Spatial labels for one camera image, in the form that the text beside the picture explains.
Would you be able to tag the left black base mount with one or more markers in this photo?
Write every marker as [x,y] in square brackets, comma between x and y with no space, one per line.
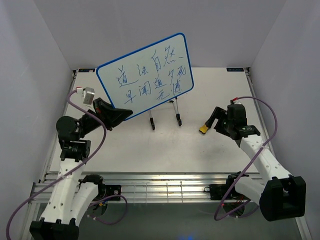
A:
[113,190]

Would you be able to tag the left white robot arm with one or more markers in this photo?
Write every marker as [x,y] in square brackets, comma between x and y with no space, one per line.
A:
[72,194]

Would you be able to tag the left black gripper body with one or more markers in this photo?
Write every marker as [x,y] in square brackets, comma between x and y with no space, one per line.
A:
[89,123]

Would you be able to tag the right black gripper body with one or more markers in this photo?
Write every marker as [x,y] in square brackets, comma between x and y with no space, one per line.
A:
[229,124]

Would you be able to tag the blue table label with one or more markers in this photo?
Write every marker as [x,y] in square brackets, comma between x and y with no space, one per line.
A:
[234,69]
[86,70]

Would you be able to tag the yellow whiteboard eraser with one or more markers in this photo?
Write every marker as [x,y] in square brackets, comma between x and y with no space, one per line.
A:
[203,129]

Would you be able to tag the wire easel stand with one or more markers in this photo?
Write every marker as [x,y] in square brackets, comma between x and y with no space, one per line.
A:
[168,110]

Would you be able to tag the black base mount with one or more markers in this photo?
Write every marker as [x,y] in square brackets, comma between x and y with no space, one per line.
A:
[215,191]
[113,190]

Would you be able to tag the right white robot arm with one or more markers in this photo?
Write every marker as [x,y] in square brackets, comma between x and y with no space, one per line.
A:
[282,195]

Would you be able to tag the left blue table label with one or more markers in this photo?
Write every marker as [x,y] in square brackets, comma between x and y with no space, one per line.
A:
[86,70]

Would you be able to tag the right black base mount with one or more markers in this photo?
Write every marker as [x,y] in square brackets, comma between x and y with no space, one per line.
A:
[215,191]

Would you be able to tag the blue framed whiteboard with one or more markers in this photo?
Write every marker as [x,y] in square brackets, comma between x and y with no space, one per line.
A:
[148,77]

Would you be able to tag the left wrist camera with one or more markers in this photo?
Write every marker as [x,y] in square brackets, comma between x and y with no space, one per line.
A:
[87,94]

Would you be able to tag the right blue table label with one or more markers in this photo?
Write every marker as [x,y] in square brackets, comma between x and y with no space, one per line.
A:
[234,69]

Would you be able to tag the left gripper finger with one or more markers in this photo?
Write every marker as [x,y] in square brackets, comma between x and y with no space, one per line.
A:
[117,115]
[101,106]

